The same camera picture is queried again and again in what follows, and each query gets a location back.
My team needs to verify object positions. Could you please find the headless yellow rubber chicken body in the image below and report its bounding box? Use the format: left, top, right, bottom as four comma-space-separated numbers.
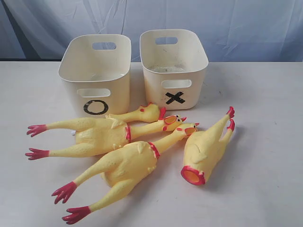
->
180, 106, 235, 185

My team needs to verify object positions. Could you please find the whole yellow rubber chicken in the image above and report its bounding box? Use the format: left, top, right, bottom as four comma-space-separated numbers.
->
53, 123, 198, 225
25, 115, 186, 160

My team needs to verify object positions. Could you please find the detached yellow chicken head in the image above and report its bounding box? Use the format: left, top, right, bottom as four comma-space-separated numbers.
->
105, 103, 166, 123

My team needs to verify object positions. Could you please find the cream bin marked X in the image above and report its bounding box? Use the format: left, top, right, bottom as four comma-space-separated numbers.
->
140, 29, 209, 110

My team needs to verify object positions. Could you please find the cream bin marked O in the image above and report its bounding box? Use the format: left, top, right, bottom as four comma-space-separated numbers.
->
58, 34, 132, 117

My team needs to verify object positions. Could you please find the blue backdrop cloth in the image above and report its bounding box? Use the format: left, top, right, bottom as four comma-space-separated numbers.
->
0, 0, 303, 61

